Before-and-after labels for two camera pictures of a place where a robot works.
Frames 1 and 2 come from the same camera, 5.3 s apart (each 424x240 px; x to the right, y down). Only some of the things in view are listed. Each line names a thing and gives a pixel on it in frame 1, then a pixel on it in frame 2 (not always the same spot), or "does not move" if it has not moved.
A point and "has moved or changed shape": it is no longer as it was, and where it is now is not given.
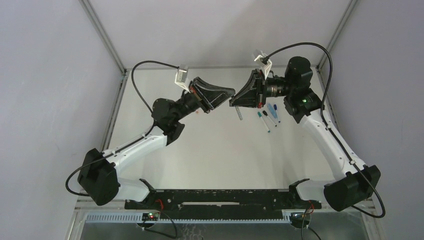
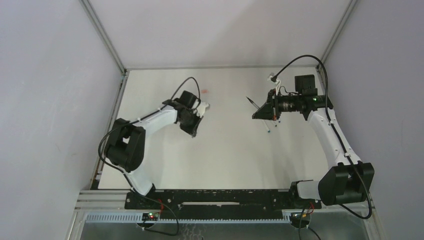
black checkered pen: [238, 112] has moved or changed shape
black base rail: [223, 203] does not move
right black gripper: [259, 88] to [271, 108]
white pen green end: [261, 117] does not move
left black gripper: [199, 98] to [191, 120]
